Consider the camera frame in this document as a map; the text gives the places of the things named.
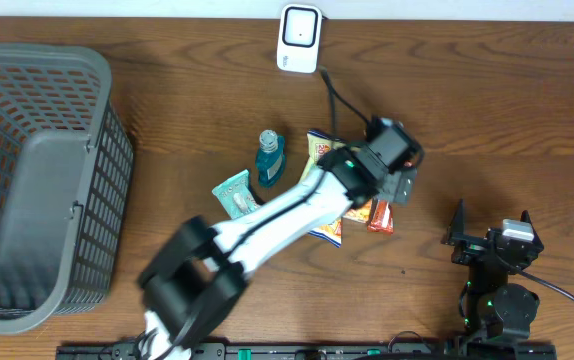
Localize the red orange candy bar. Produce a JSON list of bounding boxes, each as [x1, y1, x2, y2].
[[367, 200, 394, 235]]

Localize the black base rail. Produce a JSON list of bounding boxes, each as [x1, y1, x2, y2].
[[56, 341, 558, 360]]

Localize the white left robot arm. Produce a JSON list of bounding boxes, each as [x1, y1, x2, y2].
[[137, 117, 424, 359]]

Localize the white barcode scanner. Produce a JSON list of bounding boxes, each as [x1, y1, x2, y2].
[[276, 4, 323, 73]]

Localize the pale green tissue pack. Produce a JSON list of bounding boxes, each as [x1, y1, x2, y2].
[[212, 170, 260, 219]]

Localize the small orange box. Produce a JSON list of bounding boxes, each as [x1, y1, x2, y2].
[[343, 200, 372, 224]]

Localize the yellow wet wipes pack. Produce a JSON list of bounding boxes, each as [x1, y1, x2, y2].
[[299, 129, 343, 247]]

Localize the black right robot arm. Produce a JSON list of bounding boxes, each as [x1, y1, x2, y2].
[[442, 201, 544, 343]]

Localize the grey plastic shopping basket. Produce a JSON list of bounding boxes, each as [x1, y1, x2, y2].
[[0, 43, 134, 334]]

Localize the teal mouthwash bottle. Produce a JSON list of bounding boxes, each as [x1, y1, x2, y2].
[[255, 129, 285, 188]]

